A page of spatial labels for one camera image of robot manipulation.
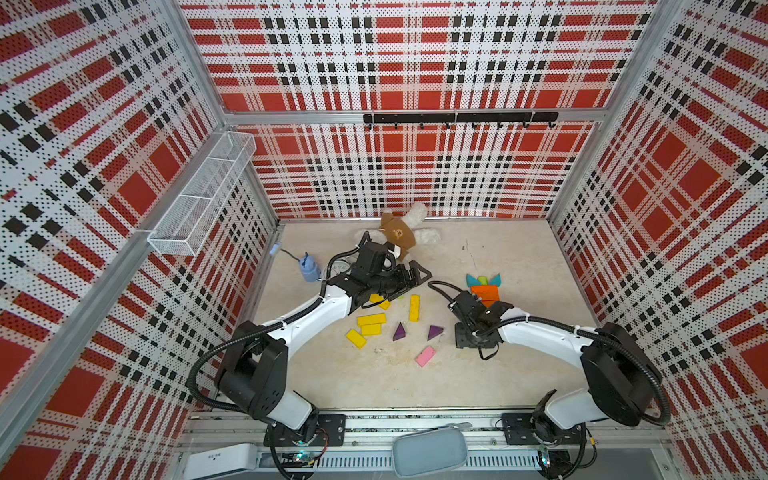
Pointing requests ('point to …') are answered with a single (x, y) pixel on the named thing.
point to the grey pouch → (430, 450)
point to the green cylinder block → (484, 280)
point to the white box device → (225, 460)
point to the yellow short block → (371, 330)
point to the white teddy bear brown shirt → (403, 231)
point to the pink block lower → (425, 356)
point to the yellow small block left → (356, 338)
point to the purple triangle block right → (433, 331)
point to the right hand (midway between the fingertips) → (472, 338)
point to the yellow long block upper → (375, 298)
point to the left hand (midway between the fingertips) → (425, 280)
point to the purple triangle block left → (399, 333)
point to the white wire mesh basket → (184, 224)
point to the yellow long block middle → (371, 320)
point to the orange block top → (489, 287)
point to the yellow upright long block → (414, 308)
